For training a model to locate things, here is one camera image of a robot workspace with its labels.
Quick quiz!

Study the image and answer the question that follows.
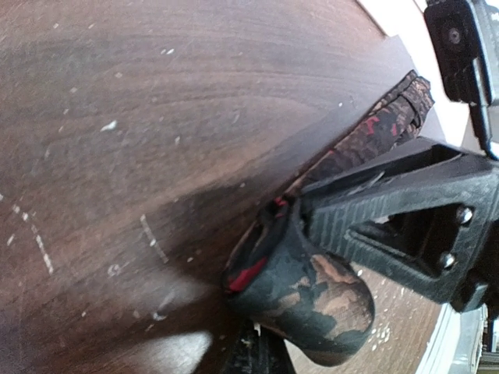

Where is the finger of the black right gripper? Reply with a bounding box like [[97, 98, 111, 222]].
[[299, 138, 468, 203], [299, 155, 498, 312]]

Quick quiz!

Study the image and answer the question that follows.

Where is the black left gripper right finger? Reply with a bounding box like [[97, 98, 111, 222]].
[[260, 327, 296, 374]]

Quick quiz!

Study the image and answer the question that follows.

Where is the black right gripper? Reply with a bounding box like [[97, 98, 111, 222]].
[[423, 1, 498, 160]]

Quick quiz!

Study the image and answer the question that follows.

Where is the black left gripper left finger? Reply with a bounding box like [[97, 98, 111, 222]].
[[224, 320, 260, 374]]

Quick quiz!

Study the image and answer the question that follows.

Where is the dark brown red patterned tie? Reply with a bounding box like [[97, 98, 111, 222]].
[[221, 71, 434, 366]]

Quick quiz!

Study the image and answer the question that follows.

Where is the front aluminium rail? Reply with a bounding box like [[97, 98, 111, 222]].
[[416, 304, 498, 374]]

